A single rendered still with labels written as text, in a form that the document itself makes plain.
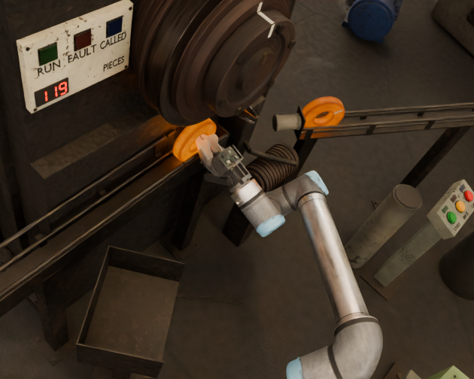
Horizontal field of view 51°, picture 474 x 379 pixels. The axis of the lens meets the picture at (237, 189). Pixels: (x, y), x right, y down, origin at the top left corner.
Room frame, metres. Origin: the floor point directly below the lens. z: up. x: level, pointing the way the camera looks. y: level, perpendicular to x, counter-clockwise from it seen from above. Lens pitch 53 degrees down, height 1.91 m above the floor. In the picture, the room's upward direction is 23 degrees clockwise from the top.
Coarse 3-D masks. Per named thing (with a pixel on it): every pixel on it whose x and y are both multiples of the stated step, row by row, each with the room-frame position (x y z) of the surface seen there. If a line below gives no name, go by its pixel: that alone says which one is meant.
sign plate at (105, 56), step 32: (128, 0) 0.86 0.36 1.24; (64, 32) 0.70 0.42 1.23; (96, 32) 0.77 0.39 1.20; (128, 32) 0.85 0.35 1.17; (32, 64) 0.64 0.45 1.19; (64, 64) 0.70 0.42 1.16; (96, 64) 0.77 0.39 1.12; (128, 64) 0.86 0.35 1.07; (32, 96) 0.63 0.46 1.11; (64, 96) 0.70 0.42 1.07
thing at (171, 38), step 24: (192, 0) 0.88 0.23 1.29; (216, 0) 0.90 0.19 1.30; (168, 24) 0.84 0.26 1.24; (192, 24) 0.84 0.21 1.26; (168, 48) 0.81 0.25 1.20; (144, 72) 0.82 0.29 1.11; (168, 72) 0.80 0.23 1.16; (168, 96) 0.81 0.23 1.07; (168, 120) 0.82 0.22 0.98; (192, 120) 0.91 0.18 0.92
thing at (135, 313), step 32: (128, 256) 0.59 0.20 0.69; (96, 288) 0.47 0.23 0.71; (128, 288) 0.54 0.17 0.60; (160, 288) 0.58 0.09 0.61; (96, 320) 0.43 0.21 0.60; (128, 320) 0.46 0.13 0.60; (160, 320) 0.49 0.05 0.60; (96, 352) 0.33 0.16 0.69; (128, 352) 0.39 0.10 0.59; (160, 352) 0.42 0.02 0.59
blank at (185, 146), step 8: (208, 120) 1.04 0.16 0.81; (192, 128) 0.98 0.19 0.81; (200, 128) 1.00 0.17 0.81; (208, 128) 1.03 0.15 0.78; (216, 128) 1.07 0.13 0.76; (184, 136) 0.96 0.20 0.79; (192, 136) 0.97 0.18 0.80; (176, 144) 0.95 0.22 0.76; (184, 144) 0.94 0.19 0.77; (192, 144) 1.01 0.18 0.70; (176, 152) 0.94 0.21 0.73; (184, 152) 0.95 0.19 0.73; (192, 152) 0.99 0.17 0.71
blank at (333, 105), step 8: (328, 96) 1.39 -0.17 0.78; (312, 104) 1.35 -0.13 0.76; (320, 104) 1.35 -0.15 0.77; (328, 104) 1.36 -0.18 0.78; (336, 104) 1.37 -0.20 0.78; (304, 112) 1.33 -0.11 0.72; (312, 112) 1.33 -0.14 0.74; (320, 112) 1.35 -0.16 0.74; (336, 112) 1.38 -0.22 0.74; (344, 112) 1.40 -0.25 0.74; (312, 120) 1.34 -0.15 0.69; (320, 120) 1.38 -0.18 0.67; (328, 120) 1.38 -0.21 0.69; (336, 120) 1.39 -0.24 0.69
